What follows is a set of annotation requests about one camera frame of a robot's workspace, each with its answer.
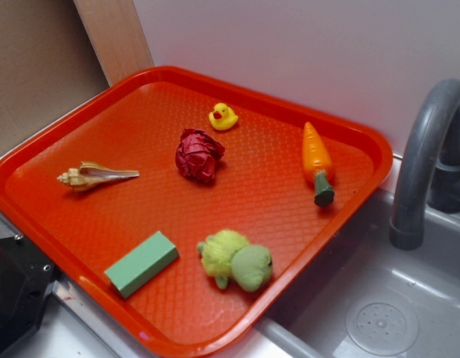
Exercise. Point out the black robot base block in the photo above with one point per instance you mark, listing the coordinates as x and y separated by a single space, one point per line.
27 276

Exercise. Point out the crumpled red paper ball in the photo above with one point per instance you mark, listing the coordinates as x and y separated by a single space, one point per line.
197 155

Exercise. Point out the red plastic tray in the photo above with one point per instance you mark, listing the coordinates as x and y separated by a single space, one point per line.
259 190

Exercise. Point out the yellow rubber duck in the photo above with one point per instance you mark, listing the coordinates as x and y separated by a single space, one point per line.
222 117

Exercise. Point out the green plush turtle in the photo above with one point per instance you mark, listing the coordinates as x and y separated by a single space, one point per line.
228 255

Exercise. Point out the orange toy carrot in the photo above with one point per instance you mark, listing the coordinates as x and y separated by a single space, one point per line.
317 165

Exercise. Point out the green rectangular block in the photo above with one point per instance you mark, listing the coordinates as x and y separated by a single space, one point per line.
141 264

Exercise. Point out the beige conch seashell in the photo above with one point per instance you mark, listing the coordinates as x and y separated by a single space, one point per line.
89 175

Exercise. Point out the grey toy sink basin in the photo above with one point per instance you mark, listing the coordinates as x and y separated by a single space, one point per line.
360 263

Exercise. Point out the wooden board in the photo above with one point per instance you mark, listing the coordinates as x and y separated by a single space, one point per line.
117 38

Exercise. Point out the grey toy faucet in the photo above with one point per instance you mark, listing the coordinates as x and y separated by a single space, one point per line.
430 170

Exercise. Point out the round sink drain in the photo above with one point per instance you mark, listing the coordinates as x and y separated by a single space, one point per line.
382 328

